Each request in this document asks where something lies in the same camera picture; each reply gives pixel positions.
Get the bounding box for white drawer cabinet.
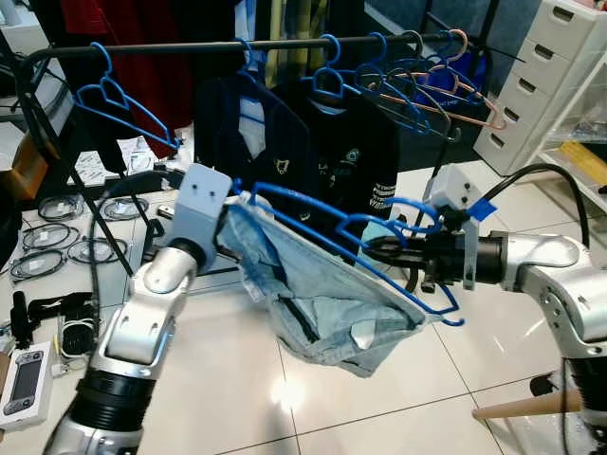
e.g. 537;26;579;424
472;0;607;178

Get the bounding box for black camera rig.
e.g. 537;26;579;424
9;290;101;359

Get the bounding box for blue bag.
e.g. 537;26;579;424
453;49;491;96

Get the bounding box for grey wire hanger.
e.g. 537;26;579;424
379;30;466;143

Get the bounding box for yellow flat package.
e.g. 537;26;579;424
560;140;607;186

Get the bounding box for white shirt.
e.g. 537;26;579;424
237;95;268;160

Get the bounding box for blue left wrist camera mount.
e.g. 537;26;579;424
169;163;234;271

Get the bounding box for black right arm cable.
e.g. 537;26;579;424
474;163;591;249

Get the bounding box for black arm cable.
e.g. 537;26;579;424
88;169;186;319
474;163;591;249

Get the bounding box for pink wire hanger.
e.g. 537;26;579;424
368;28;508;132

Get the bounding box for white handheld game console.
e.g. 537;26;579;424
0;341;55;432

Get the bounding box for light blue denim shorts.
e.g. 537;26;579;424
220;201;428;378

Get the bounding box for bagged black cable coil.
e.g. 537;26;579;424
21;223;82;252
38;194;86;224
8;248;67;282
66;237;129;266
100;194;151;221

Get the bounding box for open brown cardboard box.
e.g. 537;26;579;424
0;133;48;202

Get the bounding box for wooden chair leg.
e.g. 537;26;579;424
472;387;584;423

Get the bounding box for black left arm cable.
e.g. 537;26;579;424
88;169;186;319

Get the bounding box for pile of white packets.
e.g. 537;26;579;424
74;133;186;186

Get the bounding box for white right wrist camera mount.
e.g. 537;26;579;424
424;166;498;290

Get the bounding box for black clothes rack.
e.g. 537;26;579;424
14;0;508;295

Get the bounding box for red garment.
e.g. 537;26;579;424
62;0;195;134

